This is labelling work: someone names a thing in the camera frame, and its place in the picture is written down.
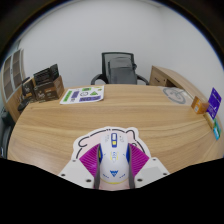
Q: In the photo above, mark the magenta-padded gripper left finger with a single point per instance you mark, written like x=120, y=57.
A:
x=78, y=171

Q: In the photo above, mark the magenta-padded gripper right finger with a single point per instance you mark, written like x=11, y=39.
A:
x=150, y=171

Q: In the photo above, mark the white blue yellow computer mouse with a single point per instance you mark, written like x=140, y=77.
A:
x=114, y=160

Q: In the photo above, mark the pink pig-shaped mouse pad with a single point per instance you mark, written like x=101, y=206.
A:
x=87, y=141

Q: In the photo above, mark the green purple printed sheet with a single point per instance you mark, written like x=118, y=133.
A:
x=82, y=94

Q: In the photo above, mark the small teal box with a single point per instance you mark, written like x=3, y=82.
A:
x=217, y=129

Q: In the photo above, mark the round white printed mat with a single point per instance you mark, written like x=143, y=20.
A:
x=174, y=95

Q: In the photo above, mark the small orange box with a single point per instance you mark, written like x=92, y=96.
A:
x=199, y=105

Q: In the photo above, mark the wide brown cardboard box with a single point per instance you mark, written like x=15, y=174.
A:
x=50, y=91

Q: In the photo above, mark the purple card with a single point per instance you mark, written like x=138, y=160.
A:
x=214, y=101

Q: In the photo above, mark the wooden side desk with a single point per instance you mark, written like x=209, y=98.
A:
x=170, y=78

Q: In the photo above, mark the tall brown cardboard box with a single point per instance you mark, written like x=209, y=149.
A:
x=28, y=88

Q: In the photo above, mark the open black display box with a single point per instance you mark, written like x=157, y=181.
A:
x=43, y=76

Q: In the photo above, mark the grey backpack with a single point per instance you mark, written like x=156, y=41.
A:
x=121, y=71

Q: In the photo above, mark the black mesh office chair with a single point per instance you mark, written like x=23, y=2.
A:
x=105, y=63

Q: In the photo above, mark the wooden shelf cabinet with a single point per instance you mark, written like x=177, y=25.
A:
x=11, y=76

